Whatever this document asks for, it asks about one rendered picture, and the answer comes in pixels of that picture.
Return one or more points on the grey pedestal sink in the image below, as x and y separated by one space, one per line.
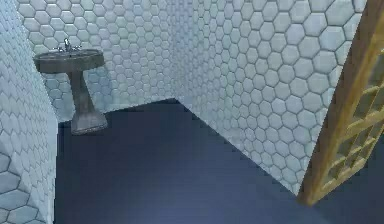
80 86

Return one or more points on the wooden lattice door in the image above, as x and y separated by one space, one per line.
346 113

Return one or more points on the silver sink faucet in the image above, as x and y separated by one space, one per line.
67 45

